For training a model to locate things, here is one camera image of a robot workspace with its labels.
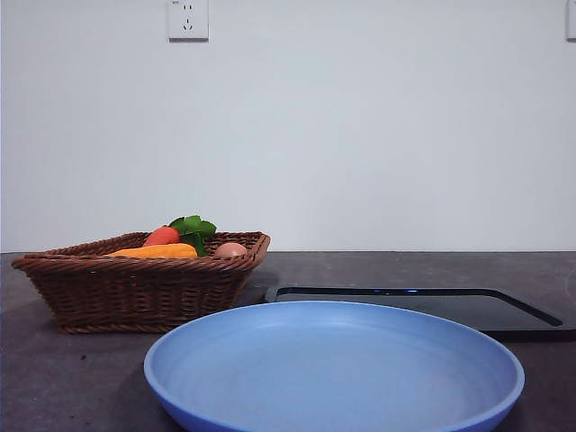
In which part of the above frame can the orange corn cob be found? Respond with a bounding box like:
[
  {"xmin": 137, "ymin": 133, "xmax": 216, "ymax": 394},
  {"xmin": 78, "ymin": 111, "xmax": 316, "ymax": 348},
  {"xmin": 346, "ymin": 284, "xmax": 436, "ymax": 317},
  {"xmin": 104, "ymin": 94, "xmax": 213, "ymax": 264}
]
[{"xmin": 105, "ymin": 243, "xmax": 199, "ymax": 260}]

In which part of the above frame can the blue round plate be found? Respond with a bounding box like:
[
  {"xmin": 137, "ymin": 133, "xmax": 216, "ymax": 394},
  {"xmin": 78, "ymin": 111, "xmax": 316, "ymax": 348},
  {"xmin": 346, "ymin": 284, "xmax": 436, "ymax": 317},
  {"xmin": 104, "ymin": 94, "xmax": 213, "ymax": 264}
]
[{"xmin": 143, "ymin": 300, "xmax": 527, "ymax": 432}]

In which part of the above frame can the brown wicker basket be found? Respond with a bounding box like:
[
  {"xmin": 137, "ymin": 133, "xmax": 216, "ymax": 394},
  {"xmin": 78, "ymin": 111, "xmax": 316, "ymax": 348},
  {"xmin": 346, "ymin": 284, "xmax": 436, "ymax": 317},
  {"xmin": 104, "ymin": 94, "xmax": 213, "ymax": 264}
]
[{"xmin": 11, "ymin": 231, "xmax": 272, "ymax": 335}]

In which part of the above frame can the brown egg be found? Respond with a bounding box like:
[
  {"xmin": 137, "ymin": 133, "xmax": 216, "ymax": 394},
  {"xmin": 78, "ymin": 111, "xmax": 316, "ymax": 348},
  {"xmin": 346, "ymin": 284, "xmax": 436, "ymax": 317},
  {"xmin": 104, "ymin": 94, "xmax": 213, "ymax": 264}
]
[{"xmin": 213, "ymin": 242, "xmax": 249, "ymax": 259}]

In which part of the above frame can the green leafy vegetable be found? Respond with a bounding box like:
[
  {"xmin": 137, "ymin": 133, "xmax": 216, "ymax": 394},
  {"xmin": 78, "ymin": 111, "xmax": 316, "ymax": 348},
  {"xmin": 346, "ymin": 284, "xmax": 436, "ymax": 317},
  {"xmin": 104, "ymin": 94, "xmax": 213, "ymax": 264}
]
[{"xmin": 168, "ymin": 214, "xmax": 218, "ymax": 257}]

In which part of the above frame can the red-orange carrot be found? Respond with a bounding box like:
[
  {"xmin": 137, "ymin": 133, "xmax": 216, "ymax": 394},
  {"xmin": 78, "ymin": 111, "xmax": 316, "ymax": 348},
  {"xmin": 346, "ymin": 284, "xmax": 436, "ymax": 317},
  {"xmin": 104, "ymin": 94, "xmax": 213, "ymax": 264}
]
[{"xmin": 143, "ymin": 226, "xmax": 182, "ymax": 248}]

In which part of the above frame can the black cutting board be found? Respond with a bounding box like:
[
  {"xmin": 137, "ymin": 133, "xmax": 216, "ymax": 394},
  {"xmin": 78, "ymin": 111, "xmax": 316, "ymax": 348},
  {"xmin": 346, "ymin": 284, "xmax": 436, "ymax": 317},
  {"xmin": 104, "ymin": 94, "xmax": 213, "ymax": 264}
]
[{"xmin": 264, "ymin": 286, "xmax": 576, "ymax": 343}]

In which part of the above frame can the white wall socket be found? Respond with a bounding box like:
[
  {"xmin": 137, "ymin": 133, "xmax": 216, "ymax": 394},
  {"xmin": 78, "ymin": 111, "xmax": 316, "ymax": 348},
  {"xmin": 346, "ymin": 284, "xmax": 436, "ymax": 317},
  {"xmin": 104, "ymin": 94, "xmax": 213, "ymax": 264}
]
[{"xmin": 167, "ymin": 0, "xmax": 210, "ymax": 44}]

